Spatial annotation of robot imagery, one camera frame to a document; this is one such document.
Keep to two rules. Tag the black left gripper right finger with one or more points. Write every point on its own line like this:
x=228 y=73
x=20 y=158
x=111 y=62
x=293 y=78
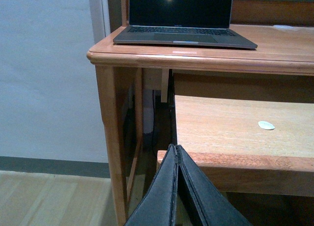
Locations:
x=205 y=205

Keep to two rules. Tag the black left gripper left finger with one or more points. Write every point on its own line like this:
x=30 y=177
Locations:
x=158 y=206

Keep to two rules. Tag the wooden pull-out keyboard tray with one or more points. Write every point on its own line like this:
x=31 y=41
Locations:
x=217 y=124

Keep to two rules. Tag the white oval tray sticker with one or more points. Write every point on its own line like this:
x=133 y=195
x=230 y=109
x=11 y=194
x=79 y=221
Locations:
x=266 y=125

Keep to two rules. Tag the grey open laptop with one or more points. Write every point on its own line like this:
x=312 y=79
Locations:
x=182 y=22

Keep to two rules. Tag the white round desk sticker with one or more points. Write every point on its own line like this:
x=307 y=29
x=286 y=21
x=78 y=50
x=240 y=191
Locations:
x=283 y=27

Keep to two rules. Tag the wooden desk frame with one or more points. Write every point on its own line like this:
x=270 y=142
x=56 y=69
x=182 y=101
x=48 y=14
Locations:
x=280 y=52

